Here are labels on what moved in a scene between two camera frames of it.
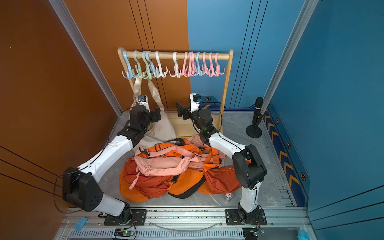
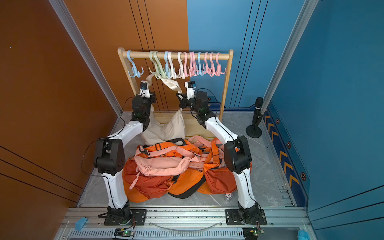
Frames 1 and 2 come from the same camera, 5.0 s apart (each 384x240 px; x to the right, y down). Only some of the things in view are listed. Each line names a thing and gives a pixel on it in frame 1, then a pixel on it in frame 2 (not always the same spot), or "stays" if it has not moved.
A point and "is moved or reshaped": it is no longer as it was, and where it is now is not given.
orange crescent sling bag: (204, 189) stays
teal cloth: (303, 235) stays
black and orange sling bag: (187, 184) stays
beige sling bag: (162, 130) is moved or reshaped
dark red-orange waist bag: (152, 186) stays
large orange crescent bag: (186, 183) stays
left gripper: (155, 115) → (152, 99)
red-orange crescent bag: (221, 180) stays
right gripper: (184, 111) → (184, 101)
